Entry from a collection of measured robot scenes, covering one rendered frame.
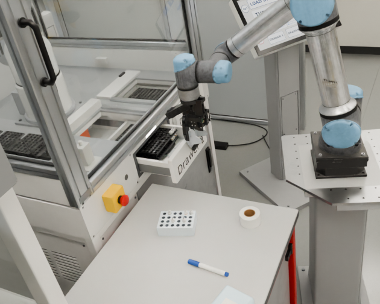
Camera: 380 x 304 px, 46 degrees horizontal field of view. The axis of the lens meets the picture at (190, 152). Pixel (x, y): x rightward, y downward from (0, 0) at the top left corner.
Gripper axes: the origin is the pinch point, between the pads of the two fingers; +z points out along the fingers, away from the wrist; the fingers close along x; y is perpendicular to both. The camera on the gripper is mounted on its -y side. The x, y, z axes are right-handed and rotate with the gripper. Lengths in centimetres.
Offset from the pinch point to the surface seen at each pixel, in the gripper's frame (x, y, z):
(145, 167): -12.9, -15.0, 4.7
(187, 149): -2.2, -1.3, 1.6
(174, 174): -14.5, -1.6, 3.9
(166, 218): -30.1, 2.0, 10.8
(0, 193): -84, 8, -47
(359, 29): 286, 25, 64
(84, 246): -46, -23, 16
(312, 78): 238, -6, 91
